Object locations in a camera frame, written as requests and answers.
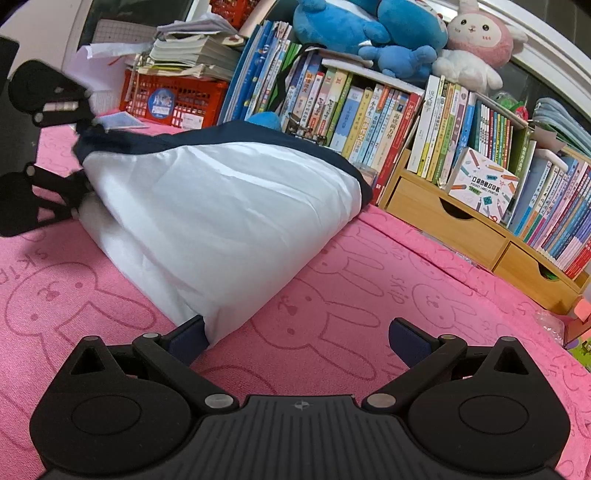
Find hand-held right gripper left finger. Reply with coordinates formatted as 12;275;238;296
69;315;238;412

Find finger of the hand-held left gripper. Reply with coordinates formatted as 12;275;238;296
34;79;108;136
25;164;96;222

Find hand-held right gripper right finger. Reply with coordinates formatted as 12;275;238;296
362;318;532;412

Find navy white red jacket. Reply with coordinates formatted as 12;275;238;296
74;121;374;347

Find light blue booklet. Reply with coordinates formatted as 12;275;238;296
95;113;148;132

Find white loose papers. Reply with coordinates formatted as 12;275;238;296
69;44;139;116

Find pink rabbit-print blanket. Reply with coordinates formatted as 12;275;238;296
0;115;591;480

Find large red plastic crate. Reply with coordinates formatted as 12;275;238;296
119;69;230;130

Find stack of paper workbooks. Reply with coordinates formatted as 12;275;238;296
134;14;241;84

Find wooden drawer organizer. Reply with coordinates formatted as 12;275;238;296
379;148;585;315

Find clear plastic wrapper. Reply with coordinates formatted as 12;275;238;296
536;309;566;342

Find pink toy house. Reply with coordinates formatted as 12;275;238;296
563;295;591;370

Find white printed box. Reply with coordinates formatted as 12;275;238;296
449;148;520;220

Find round blue plush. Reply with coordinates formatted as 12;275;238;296
247;111;282;132

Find small red basket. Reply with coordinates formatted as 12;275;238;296
210;0;264;28

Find row of upright books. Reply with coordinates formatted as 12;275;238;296
217;21;591;280

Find miniature black bicycle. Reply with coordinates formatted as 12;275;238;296
281;117;324;144

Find green frog plush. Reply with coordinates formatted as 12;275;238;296
492;90;529;123

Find large blue plush toy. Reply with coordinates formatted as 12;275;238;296
293;0;391;55

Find stack of light blue folders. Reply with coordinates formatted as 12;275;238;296
533;97;591;148

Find small blue plush toy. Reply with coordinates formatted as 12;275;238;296
359;44;437;84

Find pink rabbit plush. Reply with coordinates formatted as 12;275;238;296
431;0;527;93

